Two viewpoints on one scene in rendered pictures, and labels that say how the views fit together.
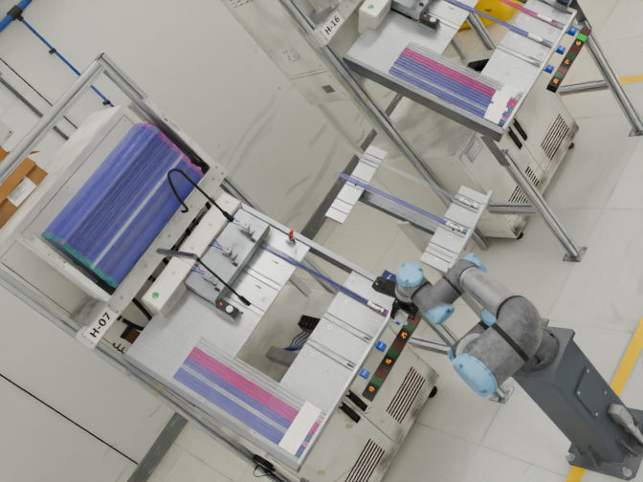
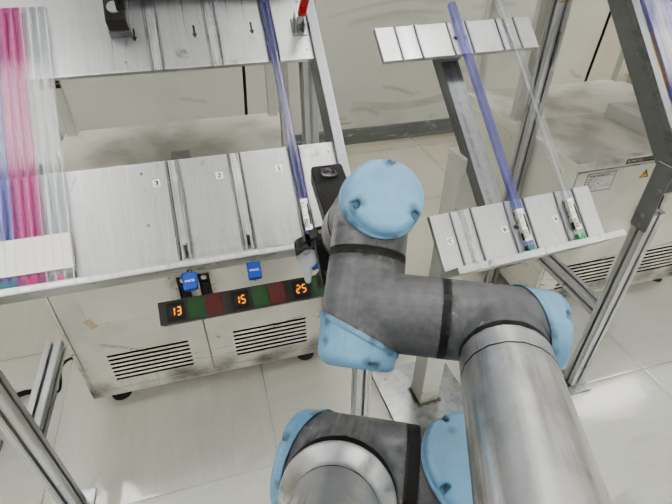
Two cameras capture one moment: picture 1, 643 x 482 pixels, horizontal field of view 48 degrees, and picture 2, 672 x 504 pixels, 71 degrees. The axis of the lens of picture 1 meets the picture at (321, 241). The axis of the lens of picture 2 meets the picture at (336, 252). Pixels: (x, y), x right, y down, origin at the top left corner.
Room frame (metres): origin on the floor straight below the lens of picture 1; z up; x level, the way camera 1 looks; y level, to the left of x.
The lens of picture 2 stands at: (1.34, -0.12, 1.22)
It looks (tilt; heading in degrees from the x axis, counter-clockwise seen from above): 37 degrees down; 7
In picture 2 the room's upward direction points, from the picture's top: straight up
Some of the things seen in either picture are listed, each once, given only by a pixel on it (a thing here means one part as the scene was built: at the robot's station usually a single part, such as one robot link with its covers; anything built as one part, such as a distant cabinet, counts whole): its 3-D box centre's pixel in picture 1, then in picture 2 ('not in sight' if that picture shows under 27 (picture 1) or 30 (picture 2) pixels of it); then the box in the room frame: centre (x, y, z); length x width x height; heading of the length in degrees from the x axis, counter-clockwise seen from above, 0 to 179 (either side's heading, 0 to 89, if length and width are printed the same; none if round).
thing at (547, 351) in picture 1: (527, 341); not in sight; (1.60, -0.23, 0.60); 0.15 x 0.15 x 0.10
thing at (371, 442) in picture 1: (316, 398); (197, 248); (2.51, 0.49, 0.31); 0.70 x 0.65 x 0.62; 113
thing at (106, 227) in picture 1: (125, 203); not in sight; (2.42, 0.38, 1.52); 0.51 x 0.13 x 0.27; 113
